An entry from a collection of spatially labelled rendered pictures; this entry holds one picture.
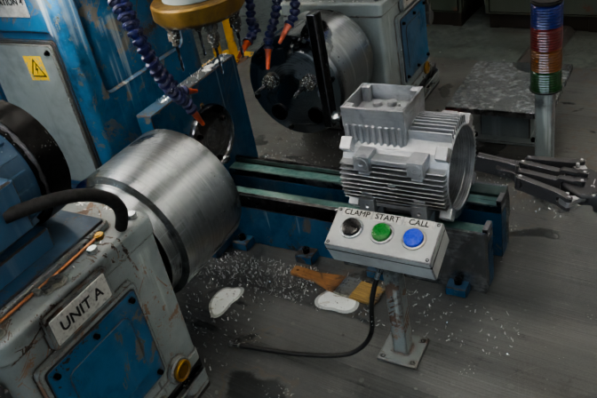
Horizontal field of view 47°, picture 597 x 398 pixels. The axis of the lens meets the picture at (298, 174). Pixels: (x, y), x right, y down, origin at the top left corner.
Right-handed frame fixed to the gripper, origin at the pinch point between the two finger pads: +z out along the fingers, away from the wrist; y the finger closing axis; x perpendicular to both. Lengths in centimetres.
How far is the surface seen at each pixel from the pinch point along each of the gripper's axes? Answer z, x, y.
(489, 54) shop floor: 65, 113, -276
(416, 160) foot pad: 11.7, -3.2, 8.5
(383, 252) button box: 8.5, -1.5, 30.4
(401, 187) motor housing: 13.8, 3.0, 8.8
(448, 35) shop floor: 99, 118, -304
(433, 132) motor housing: 10.6, -6.1, 3.6
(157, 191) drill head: 45, -5, 35
